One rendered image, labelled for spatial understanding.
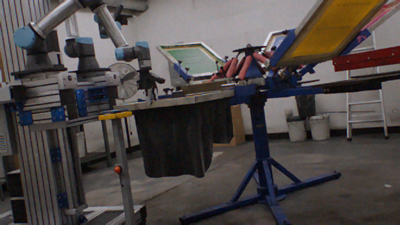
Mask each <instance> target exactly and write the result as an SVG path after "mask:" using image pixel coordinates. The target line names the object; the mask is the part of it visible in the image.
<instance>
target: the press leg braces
mask: <svg viewBox="0 0 400 225"><path fill-rule="evenodd" d="M272 160H273V163H272V165H273V166H274V167H275V168H277V169H278V170H279V171H281V172H282V173H283V174H284V175H285V176H287V177H288V178H290V179H291V180H292V181H293V183H291V184H293V185H298V184H301V183H305V182H304V181H301V180H299V179H298V178H297V177H295V176H294V175H293V174H292V173H291V172H289V171H288V170H287V169H285V168H284V167H283V166H282V165H280V164H279V163H278V162H277V161H275V160H274V159H273V158H272ZM262 164H263V167H264V172H265V176H266V180H267V184H268V189H269V193H270V199H271V201H269V203H270V205H273V206H275V205H279V202H278V201H277V200H276V196H275V192H274V187H273V182H272V179H271V174H270V170H269V167H268V162H267V160H264V161H262ZM257 168H258V161H254V162H253V164H252V166H251V168H250V169H249V171H248V172H247V174H246V176H245V177H244V179H243V180H242V182H241V184H240V185H239V187H238V188H237V190H236V192H235V193H234V195H233V196H232V198H231V200H230V201H228V202H226V203H228V204H234V203H236V202H240V201H242V200H239V197H240V196H241V194H242V192H243V191H244V189H245V188H246V186H247V184H248V183H249V181H250V179H251V178H252V176H253V175H254V173H255V171H256V170H257Z"/></svg>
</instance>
